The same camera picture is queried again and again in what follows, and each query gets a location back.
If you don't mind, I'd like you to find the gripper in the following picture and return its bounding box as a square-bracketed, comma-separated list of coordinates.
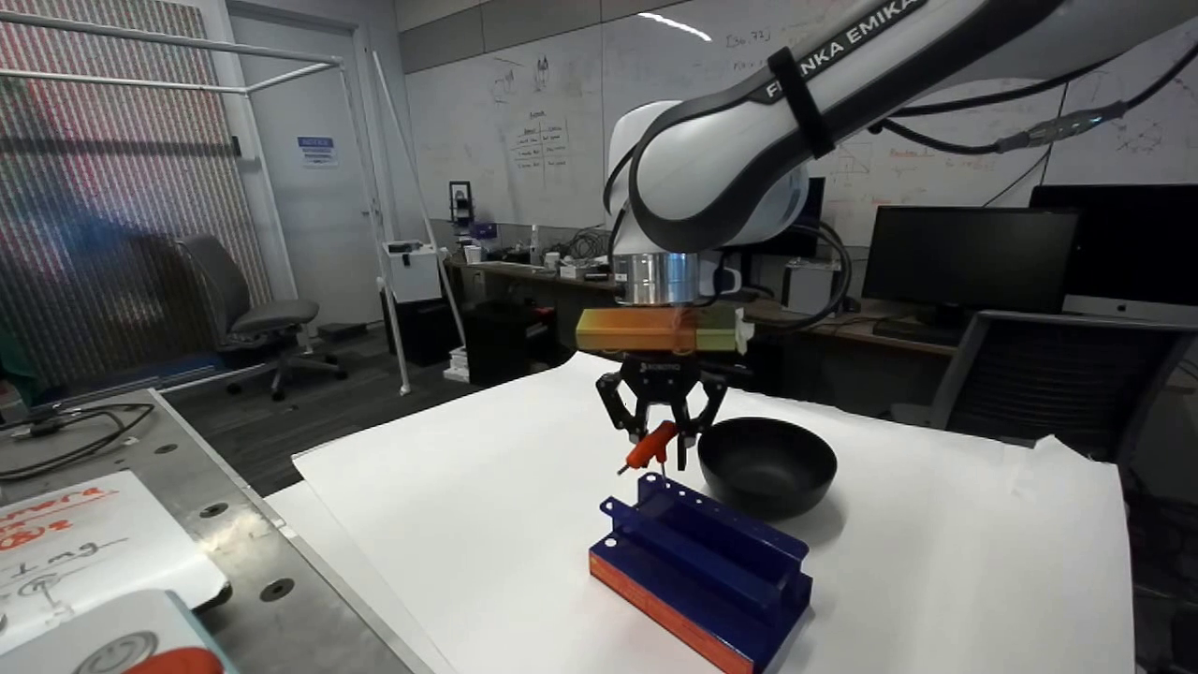
[595, 353, 730, 472]

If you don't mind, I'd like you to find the black bowl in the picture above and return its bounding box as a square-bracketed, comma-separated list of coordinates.
[697, 417, 840, 521]

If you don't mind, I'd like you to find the red object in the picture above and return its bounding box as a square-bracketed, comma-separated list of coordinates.
[122, 647, 226, 674]

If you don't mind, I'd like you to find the cluttered wooden desk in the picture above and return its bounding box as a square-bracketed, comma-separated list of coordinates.
[447, 255, 957, 360]

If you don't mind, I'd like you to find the blue acrylic tool rack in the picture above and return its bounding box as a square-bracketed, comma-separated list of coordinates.
[589, 472, 814, 674]

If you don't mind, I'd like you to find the black cabinet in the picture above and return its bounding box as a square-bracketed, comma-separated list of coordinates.
[382, 298, 461, 368]

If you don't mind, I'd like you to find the white box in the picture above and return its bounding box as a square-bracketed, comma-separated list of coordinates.
[381, 241, 443, 304]

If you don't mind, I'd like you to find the whiteboard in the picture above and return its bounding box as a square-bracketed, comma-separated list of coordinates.
[402, 0, 1198, 246]

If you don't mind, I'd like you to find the large white paper sheet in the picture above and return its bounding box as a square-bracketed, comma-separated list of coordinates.
[291, 351, 1139, 674]

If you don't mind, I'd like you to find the row of monitors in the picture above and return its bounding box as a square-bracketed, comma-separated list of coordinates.
[860, 183, 1198, 330]

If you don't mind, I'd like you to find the grey mesh office chair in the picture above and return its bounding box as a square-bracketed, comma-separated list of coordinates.
[929, 310, 1198, 469]

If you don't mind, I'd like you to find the grey door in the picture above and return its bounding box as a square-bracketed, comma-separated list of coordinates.
[228, 13, 387, 330]

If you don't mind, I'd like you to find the metal table with holes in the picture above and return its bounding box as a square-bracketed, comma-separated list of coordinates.
[0, 388, 443, 674]

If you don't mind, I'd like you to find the white paper with handwriting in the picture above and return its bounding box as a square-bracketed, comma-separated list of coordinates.
[0, 470, 232, 649]

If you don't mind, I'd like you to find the white pad with smiley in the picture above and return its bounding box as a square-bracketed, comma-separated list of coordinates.
[0, 589, 237, 674]

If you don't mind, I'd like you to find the orange handled tool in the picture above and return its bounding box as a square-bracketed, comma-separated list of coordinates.
[617, 420, 678, 490]

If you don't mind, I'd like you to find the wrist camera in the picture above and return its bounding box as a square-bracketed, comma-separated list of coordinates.
[575, 306, 752, 356]

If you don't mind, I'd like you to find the white pipe frame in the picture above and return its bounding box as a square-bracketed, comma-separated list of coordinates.
[0, 9, 469, 398]

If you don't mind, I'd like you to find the black cable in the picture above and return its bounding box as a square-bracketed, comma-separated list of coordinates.
[0, 403, 156, 484]

